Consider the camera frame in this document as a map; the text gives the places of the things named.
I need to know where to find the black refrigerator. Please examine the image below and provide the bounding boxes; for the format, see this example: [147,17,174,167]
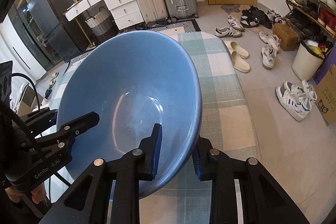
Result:
[27,0,89,62]

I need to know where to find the person's left hand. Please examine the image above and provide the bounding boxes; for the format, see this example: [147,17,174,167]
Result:
[4,182,47,205]

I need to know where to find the black cable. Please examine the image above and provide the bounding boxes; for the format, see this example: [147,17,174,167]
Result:
[10,73,42,110]

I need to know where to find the white high-top sneakers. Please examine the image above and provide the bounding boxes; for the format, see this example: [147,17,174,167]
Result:
[275,80,317,122]

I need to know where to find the cardboard box with cat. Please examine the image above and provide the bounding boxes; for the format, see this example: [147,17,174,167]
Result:
[315,64,336,125]

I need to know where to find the woven laundry basket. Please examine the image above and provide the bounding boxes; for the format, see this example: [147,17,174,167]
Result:
[85,6,119,43]

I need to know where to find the small brown cardboard box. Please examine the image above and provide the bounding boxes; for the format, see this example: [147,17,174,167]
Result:
[273,23,299,51]

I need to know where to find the white drawer desk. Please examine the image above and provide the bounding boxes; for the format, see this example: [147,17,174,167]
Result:
[64,0,144,31]

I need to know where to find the purple bag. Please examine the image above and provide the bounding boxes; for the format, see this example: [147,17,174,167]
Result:
[313,44,336,84]

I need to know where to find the large blue bowl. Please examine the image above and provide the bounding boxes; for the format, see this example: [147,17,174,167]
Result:
[57,31,202,198]

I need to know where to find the white trash bin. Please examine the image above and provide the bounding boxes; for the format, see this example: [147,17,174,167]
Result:
[291,39,325,80]

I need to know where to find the shoe rack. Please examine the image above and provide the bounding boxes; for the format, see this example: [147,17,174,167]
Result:
[284,0,335,42]

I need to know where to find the cream slipper pair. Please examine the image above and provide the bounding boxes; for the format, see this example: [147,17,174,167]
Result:
[223,40,251,73]

